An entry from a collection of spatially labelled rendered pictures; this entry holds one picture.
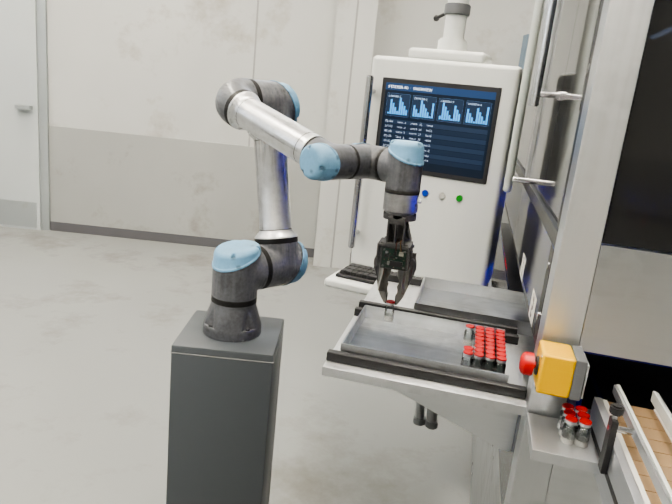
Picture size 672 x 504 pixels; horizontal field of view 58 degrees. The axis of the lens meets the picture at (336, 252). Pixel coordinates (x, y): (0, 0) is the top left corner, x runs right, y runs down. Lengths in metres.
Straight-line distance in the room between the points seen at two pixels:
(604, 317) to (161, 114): 4.59
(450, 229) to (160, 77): 3.67
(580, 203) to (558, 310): 0.19
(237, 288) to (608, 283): 0.84
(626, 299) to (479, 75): 1.11
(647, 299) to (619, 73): 0.38
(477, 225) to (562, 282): 1.00
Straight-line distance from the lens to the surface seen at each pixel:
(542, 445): 1.12
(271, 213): 1.59
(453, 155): 2.09
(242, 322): 1.54
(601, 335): 1.18
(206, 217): 5.37
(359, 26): 4.88
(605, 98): 1.10
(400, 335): 1.44
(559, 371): 1.09
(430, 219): 2.14
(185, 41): 5.32
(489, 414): 1.34
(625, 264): 1.15
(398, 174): 1.28
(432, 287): 1.83
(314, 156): 1.24
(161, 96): 5.36
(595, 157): 1.11
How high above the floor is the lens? 1.42
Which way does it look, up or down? 15 degrees down
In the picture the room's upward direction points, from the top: 6 degrees clockwise
